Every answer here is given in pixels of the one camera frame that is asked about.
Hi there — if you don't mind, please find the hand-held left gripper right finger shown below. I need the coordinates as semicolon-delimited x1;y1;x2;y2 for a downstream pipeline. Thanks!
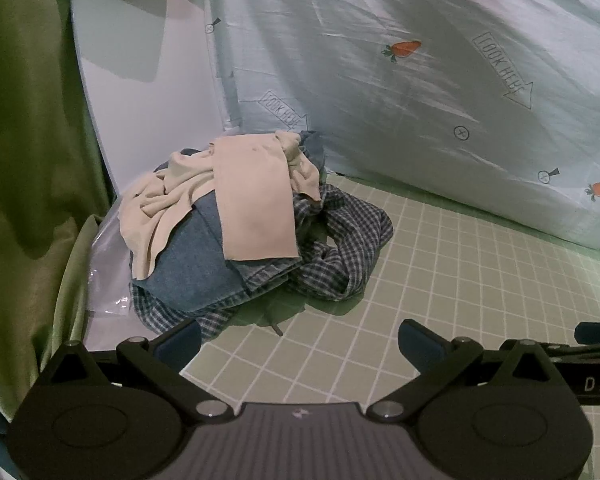
365;318;573;425

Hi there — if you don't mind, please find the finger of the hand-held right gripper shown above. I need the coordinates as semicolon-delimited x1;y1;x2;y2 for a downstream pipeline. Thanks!
540;321;600;361

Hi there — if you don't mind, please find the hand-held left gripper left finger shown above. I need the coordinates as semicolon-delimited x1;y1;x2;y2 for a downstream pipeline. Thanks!
39;319;238;425

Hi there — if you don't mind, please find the beige garment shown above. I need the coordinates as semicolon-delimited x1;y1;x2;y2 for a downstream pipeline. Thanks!
117;130;323;281

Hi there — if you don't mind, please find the blue denim garment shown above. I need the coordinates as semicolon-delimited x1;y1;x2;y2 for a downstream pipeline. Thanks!
130;131;331;318

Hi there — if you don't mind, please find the green grid mat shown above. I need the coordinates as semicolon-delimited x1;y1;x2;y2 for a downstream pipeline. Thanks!
177;170;600;480

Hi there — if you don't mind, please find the clear plastic bag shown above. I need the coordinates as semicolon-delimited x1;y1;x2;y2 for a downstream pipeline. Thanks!
82;212;146;351

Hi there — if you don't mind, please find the blue plaid shirt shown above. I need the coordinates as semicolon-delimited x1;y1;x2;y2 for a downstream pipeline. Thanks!
132;182;395;343

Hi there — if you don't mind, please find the carrot print light bedsheet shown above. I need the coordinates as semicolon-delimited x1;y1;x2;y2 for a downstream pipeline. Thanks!
205;0;600;256

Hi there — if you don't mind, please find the green curtain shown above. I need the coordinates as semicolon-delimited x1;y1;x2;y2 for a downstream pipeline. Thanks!
0;0;126;426

